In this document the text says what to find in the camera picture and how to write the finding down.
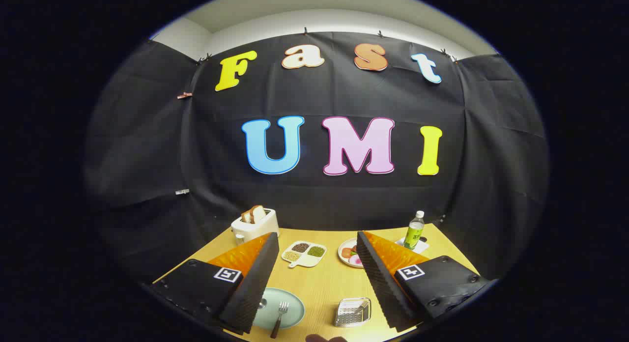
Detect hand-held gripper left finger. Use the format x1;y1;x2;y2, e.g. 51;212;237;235
150;232;280;334

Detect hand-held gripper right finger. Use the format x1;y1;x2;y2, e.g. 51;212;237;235
356;230;492;333

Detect silver fork brown handle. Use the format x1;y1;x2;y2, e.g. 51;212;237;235
270;301;289;339

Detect white oval food plate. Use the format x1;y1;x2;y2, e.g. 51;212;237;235
338;238;364;268

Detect teal round plate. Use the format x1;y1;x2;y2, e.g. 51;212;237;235
252;287;305;330

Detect white toaster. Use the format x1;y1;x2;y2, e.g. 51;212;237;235
231;208;280;244

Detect white square coaster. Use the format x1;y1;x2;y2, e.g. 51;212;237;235
395;237;429;254

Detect white divided dish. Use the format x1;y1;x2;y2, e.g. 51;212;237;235
281;241;327;268

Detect green label drink bottle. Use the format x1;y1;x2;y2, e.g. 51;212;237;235
404;210;425;250

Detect metal wire cutlery basket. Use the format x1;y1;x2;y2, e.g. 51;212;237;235
334;297;372;328

